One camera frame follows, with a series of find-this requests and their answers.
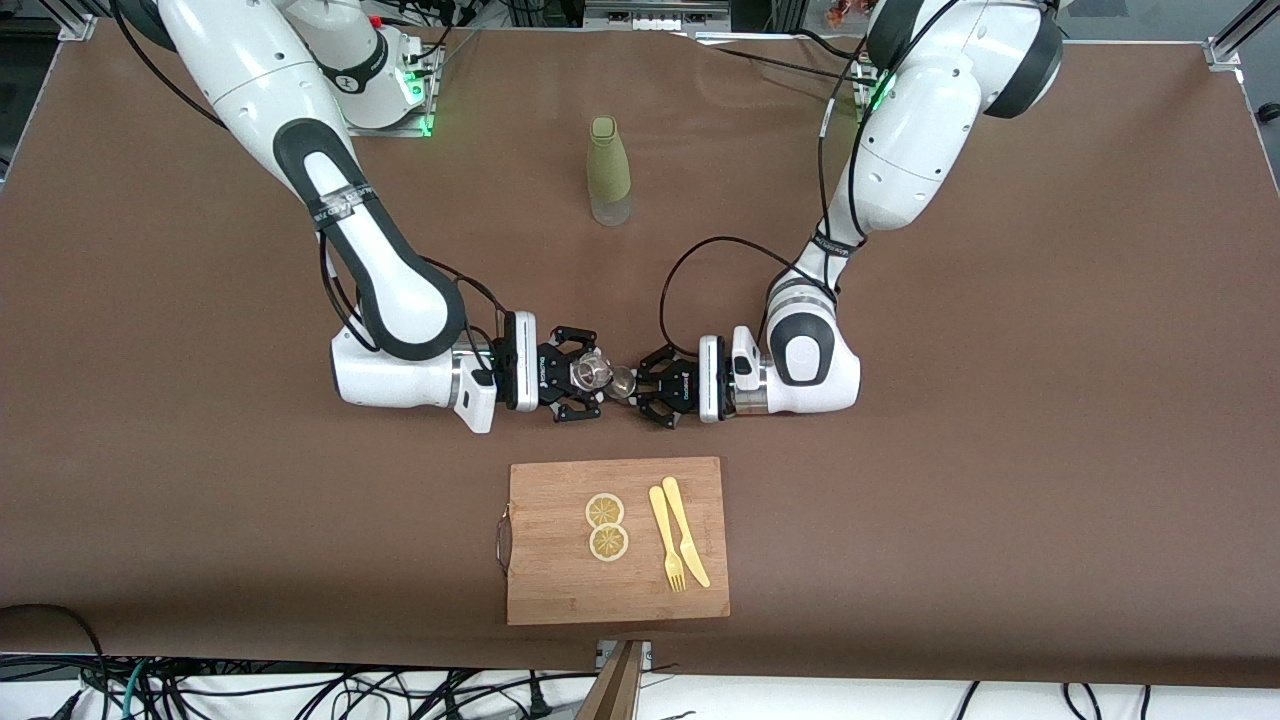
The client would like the grey power strip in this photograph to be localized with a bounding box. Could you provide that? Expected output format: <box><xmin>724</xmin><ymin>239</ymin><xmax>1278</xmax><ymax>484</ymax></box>
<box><xmin>584</xmin><ymin>0</ymin><xmax>732</xmax><ymax>31</ymax></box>

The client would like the aluminium frame profile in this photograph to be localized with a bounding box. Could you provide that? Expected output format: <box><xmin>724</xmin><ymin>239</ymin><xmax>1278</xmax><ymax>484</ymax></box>
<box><xmin>1204</xmin><ymin>0</ymin><xmax>1280</xmax><ymax>73</ymax></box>

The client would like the clear glass shaker cup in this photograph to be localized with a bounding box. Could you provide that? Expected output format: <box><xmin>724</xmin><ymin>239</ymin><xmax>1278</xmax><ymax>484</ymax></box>
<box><xmin>570</xmin><ymin>348</ymin><xmax>614</xmax><ymax>394</ymax></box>

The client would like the brown table cover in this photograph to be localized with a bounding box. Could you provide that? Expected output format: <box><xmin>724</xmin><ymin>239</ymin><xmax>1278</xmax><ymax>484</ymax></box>
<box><xmin>0</xmin><ymin>18</ymin><xmax>1280</xmax><ymax>689</ymax></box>

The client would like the wooden cutting board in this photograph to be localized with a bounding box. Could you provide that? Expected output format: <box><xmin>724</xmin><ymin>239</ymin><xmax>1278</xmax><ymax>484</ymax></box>
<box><xmin>496</xmin><ymin>456</ymin><xmax>731</xmax><ymax>627</ymax></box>

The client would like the wooden post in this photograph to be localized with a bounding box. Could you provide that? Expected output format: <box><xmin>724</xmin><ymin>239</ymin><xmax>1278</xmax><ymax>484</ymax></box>
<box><xmin>575</xmin><ymin>641</ymin><xmax>646</xmax><ymax>720</ymax></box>

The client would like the yellow plastic knife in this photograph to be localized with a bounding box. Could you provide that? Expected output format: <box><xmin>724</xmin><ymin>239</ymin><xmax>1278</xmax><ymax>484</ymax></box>
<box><xmin>661</xmin><ymin>476</ymin><xmax>712</xmax><ymax>589</ymax></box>

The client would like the teal floor cable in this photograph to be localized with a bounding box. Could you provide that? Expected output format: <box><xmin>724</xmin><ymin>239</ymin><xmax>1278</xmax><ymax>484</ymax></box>
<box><xmin>118</xmin><ymin>660</ymin><xmax>153</xmax><ymax>720</ymax></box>

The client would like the green sleeved glass bottle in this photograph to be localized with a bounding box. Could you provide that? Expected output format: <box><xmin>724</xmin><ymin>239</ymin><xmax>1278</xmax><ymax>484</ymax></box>
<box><xmin>586</xmin><ymin>117</ymin><xmax>633</xmax><ymax>227</ymax></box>

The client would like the yellow plastic fork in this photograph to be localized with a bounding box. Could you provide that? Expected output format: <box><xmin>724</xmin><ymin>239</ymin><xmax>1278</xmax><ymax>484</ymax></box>
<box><xmin>648</xmin><ymin>485</ymin><xmax>688</xmax><ymax>593</ymax></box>

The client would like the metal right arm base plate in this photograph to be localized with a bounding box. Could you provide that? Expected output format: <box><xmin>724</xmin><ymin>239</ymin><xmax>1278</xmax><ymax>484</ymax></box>
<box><xmin>345</xmin><ymin>40</ymin><xmax>442</xmax><ymax>139</ymax></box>

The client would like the thick black floor cable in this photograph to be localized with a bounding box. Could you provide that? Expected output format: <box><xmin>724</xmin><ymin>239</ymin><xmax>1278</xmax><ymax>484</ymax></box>
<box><xmin>0</xmin><ymin>603</ymin><xmax>111</xmax><ymax>720</ymax></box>

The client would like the black cable across table cover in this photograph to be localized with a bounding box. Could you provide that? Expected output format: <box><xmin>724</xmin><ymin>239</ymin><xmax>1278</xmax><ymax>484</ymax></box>
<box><xmin>693</xmin><ymin>36</ymin><xmax>867</xmax><ymax>81</ymax></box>

